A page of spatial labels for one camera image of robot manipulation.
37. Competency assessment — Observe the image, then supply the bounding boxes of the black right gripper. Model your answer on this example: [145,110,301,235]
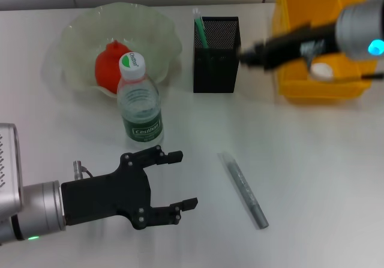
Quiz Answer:
[238,21,342,74]

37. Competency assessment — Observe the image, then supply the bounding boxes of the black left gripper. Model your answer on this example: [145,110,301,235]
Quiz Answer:
[60,144,199,231]

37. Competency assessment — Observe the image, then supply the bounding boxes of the white paper ball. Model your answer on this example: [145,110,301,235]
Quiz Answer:
[310,63,334,82]

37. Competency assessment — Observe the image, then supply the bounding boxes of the clear bottle with green label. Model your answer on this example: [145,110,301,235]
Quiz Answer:
[116,52,165,145]

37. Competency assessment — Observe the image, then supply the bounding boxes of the red-orange toy orange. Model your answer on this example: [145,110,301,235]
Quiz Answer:
[94,39,133,95]

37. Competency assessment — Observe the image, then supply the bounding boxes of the black mesh pen holder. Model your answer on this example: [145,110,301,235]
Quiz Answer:
[193,16,243,94]

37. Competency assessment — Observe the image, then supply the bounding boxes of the grey pen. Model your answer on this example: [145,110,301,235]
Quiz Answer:
[217,151,270,230]

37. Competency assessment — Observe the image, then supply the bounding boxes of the pale green glass fruit plate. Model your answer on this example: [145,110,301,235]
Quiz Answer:
[41,4,184,101]

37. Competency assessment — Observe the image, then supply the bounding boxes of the yellow plastic bin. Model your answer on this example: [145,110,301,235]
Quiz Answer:
[272,0,382,104]

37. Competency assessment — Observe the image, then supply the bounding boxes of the left gripper cable with connector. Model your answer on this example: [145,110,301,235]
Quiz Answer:
[73,159,94,181]

